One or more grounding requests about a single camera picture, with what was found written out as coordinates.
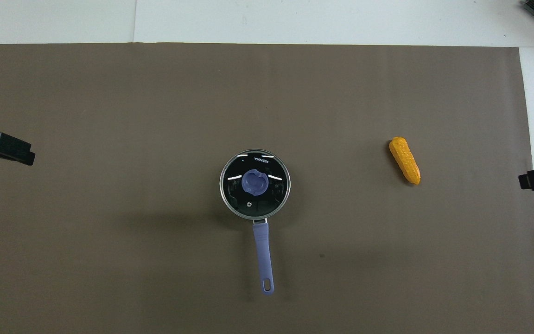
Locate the yellow toy corn cob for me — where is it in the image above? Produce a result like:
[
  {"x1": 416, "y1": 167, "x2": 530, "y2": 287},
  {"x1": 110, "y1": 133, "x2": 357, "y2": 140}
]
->
[{"x1": 389, "y1": 136, "x2": 421, "y2": 186}]

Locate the glass lid with lavender knob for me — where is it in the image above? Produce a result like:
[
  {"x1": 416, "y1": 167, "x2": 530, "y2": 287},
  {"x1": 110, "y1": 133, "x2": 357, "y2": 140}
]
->
[{"x1": 220, "y1": 149, "x2": 291, "y2": 219}]

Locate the brown table mat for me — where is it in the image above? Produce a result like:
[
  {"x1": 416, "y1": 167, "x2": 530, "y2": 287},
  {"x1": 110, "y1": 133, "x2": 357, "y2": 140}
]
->
[{"x1": 0, "y1": 43, "x2": 534, "y2": 334}]

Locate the dark saucepan with lavender handle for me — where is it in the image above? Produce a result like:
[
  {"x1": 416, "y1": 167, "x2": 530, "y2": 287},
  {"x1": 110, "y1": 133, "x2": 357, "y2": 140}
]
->
[{"x1": 220, "y1": 149, "x2": 292, "y2": 296}]

